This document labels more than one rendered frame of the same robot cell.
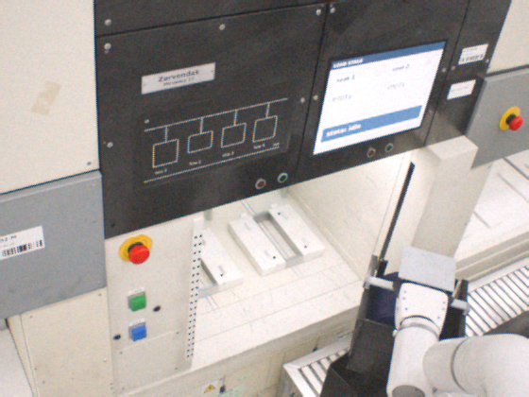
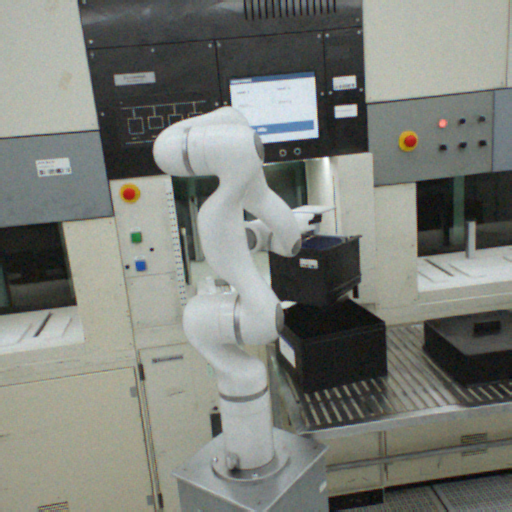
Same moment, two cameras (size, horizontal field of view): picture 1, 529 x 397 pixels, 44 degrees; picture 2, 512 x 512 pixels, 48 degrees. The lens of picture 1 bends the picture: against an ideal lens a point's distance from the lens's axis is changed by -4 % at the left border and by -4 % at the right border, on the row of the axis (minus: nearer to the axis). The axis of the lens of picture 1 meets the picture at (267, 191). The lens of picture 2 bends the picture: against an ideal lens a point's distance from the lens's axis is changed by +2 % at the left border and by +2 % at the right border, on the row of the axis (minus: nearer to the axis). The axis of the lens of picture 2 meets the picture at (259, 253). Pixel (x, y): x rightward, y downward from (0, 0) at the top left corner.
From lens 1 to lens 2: 1.39 m
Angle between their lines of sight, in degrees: 37
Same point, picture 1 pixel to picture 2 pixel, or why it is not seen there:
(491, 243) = (467, 284)
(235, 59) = (165, 70)
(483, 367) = not seen: hidden behind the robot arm
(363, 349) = (275, 274)
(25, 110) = (55, 85)
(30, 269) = (64, 188)
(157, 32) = (117, 49)
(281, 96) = (201, 99)
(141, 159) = (122, 127)
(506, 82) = (388, 108)
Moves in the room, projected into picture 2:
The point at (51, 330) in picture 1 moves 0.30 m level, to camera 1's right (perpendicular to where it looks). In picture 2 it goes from (81, 243) to (152, 247)
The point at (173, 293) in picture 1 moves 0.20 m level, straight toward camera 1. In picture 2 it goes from (161, 239) to (130, 255)
